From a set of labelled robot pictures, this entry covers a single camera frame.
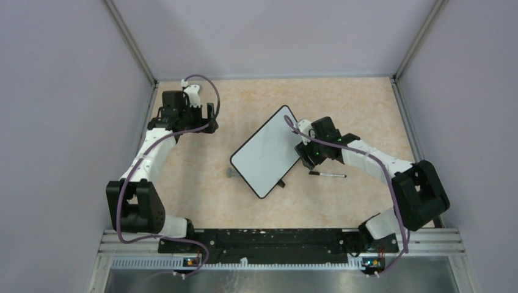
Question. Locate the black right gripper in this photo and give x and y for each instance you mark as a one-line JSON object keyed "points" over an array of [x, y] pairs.
{"points": [[304, 152]]}

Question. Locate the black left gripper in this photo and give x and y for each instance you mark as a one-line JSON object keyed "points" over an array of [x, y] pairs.
{"points": [[209, 123]]}

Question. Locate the black and white marker pen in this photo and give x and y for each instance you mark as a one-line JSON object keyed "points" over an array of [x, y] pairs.
{"points": [[315, 173]]}

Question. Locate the white board with black frame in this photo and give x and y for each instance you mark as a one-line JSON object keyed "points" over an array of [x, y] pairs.
{"points": [[268, 155]]}

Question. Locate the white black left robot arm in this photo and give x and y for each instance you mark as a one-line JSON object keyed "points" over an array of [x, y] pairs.
{"points": [[134, 203]]}

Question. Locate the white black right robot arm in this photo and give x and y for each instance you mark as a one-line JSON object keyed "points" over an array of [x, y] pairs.
{"points": [[415, 188]]}

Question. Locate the grey plastic block rod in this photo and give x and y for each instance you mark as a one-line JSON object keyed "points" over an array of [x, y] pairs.
{"points": [[231, 173]]}

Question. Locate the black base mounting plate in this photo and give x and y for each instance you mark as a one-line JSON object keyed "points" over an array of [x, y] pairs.
{"points": [[280, 246]]}

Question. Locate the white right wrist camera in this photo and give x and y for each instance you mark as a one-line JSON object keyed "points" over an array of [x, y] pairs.
{"points": [[305, 126]]}

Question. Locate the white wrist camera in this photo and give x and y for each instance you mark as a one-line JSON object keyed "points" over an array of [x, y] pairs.
{"points": [[305, 126], [193, 93]]}

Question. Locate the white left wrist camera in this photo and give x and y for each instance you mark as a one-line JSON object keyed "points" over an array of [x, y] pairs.
{"points": [[193, 93]]}

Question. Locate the white cable duct strip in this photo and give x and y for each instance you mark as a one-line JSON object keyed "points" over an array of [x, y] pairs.
{"points": [[180, 263]]}

